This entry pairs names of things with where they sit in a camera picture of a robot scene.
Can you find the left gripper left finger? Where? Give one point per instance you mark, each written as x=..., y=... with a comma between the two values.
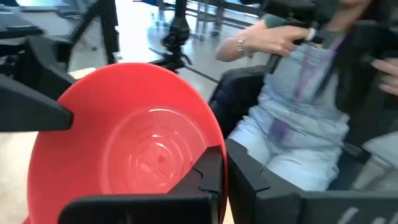
x=140, y=211

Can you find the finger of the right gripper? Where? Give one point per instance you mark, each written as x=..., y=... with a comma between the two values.
x=25, y=112

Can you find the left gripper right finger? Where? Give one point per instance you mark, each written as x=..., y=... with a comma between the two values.
x=280, y=208

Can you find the red plastic mini bowl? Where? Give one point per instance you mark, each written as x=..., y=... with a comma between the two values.
x=93, y=140

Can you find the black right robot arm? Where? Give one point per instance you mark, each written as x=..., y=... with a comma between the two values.
x=40, y=62

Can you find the person's forearm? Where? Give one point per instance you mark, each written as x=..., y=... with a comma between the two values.
x=228, y=46

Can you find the grey desk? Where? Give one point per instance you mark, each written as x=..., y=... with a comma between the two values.
x=18, y=28

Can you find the person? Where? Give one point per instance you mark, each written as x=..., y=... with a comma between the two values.
x=295, y=124

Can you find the dark chair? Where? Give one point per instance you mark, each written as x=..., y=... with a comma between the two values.
x=236, y=99

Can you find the person's hand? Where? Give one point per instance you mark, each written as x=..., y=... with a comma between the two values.
x=273, y=40
x=388, y=74

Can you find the black tripod stand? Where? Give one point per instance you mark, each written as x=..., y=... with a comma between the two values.
x=177, y=31

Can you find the black aluminium table frame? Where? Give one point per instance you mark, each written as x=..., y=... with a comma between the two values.
x=109, y=31

